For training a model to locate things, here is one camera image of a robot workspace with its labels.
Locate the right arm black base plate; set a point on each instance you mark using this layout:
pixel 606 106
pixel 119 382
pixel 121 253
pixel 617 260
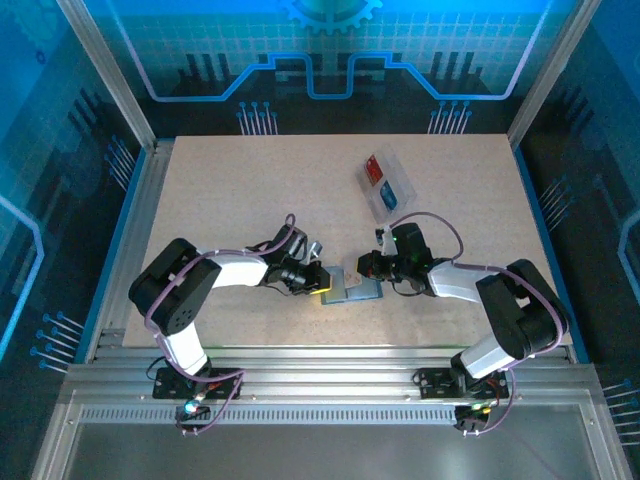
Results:
pixel 432 382

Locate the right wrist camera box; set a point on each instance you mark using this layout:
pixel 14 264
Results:
pixel 386 240

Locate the clear plastic card tray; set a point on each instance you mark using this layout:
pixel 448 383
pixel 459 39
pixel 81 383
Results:
pixel 402 182

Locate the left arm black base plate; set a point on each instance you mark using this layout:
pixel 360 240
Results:
pixel 167 385

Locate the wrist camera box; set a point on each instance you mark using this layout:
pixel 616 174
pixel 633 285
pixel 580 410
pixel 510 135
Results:
pixel 314 250
pixel 386 240

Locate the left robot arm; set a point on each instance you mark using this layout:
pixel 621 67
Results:
pixel 175 290

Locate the black LED controller board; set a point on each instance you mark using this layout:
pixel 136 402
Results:
pixel 472 415
pixel 192 410

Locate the grey metal bench panel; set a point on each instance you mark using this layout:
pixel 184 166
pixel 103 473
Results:
pixel 325 450

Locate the red credit card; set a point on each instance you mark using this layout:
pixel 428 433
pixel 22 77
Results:
pixel 372 172

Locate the blue table edge strip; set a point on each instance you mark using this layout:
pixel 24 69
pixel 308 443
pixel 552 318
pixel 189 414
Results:
pixel 112 260
pixel 551 260

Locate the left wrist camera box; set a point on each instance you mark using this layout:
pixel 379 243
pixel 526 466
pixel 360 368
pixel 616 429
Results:
pixel 314 250

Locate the blue credit card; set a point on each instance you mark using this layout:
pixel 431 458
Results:
pixel 388 196

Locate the aluminium side rail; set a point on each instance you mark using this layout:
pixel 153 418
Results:
pixel 145 200

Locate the aluminium frame rail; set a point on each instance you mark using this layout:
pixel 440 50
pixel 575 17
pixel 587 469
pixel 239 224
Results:
pixel 325 375

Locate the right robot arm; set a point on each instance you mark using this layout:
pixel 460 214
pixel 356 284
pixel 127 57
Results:
pixel 525 310

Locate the aluminium corner post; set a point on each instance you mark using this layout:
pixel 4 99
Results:
pixel 550 75
pixel 109 75

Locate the teal leather card holder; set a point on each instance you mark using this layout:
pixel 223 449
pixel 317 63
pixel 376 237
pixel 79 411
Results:
pixel 367 295

